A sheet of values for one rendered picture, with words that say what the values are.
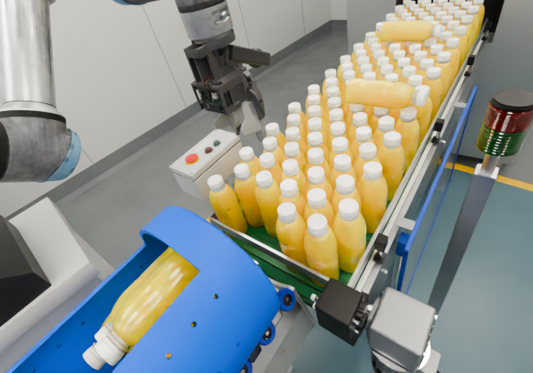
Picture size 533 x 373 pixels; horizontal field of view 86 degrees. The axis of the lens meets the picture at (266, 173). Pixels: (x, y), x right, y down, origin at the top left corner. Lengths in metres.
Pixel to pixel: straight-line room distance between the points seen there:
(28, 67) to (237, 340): 0.63
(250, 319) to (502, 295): 1.54
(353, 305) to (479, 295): 1.29
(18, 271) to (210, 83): 0.45
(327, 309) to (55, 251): 0.55
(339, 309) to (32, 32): 0.80
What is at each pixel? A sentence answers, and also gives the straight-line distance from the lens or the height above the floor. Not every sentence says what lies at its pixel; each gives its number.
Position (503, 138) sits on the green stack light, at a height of 1.20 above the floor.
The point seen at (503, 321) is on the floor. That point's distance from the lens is 1.81.
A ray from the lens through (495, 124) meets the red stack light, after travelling 0.62.
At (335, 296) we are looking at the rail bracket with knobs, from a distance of 0.61.
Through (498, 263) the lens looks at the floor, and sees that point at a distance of 1.97.
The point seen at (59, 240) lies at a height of 1.15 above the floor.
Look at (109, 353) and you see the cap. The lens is 0.50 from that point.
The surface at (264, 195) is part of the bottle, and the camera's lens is 0.70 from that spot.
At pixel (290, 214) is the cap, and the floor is 1.10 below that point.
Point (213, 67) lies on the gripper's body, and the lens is 0.50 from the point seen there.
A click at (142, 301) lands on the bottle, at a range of 0.48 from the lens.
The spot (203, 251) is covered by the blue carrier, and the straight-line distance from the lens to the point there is 0.44.
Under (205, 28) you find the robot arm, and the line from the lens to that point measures 0.48.
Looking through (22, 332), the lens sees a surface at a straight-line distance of 0.70.
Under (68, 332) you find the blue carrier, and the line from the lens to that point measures 0.66.
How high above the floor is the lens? 1.55
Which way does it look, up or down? 40 degrees down
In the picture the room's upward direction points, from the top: 16 degrees counter-clockwise
